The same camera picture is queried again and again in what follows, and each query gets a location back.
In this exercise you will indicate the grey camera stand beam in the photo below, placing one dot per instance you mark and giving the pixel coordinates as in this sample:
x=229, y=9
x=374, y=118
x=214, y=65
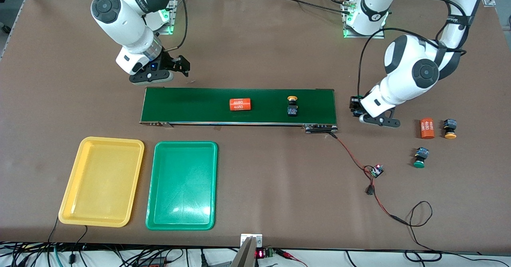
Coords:
x=244, y=257

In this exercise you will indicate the green conveyor belt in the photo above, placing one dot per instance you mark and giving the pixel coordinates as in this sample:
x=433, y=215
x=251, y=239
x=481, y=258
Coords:
x=179, y=105

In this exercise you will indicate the yellow push button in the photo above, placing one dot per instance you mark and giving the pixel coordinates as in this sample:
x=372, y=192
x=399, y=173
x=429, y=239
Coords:
x=450, y=129
x=293, y=110

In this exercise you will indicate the green plastic tray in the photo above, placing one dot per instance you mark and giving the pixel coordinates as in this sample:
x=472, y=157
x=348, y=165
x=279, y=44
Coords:
x=181, y=185

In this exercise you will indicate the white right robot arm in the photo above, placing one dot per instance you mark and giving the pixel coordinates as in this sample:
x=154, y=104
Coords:
x=123, y=23

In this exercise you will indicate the small controller circuit board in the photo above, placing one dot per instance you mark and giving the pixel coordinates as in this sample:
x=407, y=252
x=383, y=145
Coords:
x=377, y=171

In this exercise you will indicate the orange 4680 battery cylinder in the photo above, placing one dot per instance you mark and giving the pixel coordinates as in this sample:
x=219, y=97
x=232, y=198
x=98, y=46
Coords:
x=427, y=128
x=240, y=104

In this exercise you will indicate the green push button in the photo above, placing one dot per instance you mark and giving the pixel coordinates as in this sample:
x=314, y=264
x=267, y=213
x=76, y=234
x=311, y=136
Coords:
x=420, y=158
x=356, y=113

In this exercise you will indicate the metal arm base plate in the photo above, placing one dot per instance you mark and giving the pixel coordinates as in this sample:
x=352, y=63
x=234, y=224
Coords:
x=365, y=36
x=173, y=19

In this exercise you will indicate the silver mounting bracket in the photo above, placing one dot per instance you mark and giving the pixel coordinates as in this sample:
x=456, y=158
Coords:
x=257, y=238

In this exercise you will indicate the red clip lead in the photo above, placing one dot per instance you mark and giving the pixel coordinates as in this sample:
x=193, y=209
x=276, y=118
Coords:
x=287, y=254

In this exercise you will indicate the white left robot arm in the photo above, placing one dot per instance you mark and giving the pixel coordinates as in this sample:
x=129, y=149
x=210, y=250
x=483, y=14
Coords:
x=407, y=63

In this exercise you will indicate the red digit display module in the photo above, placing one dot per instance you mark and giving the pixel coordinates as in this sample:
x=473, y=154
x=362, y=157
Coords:
x=261, y=254

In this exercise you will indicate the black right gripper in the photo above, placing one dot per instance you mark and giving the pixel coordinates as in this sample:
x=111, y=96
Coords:
x=174, y=64

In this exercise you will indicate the yellow plastic tray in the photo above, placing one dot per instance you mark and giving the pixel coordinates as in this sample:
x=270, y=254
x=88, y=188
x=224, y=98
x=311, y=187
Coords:
x=102, y=181

